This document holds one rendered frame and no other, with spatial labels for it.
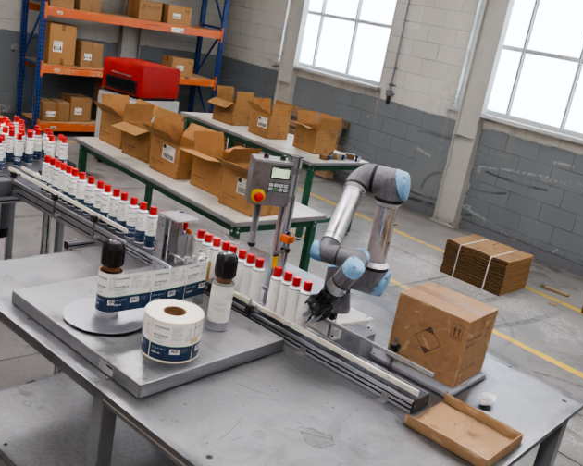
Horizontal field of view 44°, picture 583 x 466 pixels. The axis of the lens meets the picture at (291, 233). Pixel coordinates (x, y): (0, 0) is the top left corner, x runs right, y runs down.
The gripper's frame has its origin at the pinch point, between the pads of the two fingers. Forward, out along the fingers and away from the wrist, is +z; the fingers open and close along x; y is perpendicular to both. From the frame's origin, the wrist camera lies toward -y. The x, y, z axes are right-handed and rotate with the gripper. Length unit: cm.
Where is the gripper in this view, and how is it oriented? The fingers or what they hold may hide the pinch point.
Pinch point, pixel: (309, 320)
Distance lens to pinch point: 279.9
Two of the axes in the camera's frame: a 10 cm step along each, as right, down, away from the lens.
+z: -5.2, 6.6, 5.5
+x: 5.5, 7.5, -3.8
